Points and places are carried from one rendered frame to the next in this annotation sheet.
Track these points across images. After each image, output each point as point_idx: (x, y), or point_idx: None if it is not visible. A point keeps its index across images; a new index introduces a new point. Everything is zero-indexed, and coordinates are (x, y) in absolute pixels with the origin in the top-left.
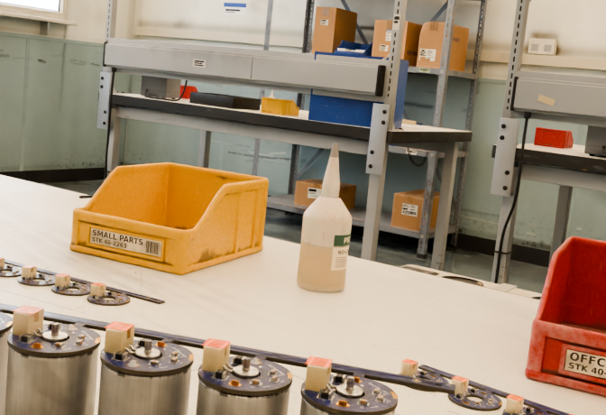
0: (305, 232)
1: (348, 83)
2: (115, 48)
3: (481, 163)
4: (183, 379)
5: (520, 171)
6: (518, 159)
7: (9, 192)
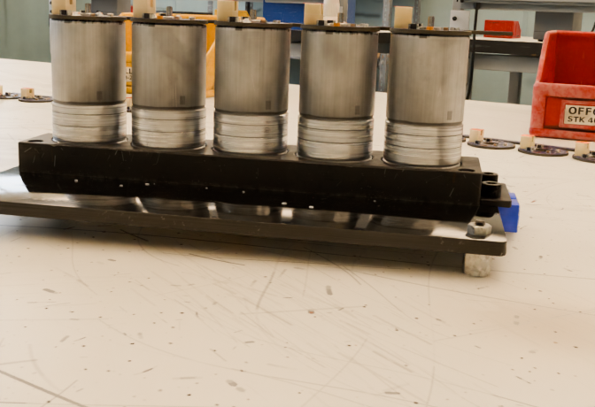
0: None
1: None
2: None
3: None
4: (287, 36)
5: (473, 61)
6: (470, 49)
7: (6, 65)
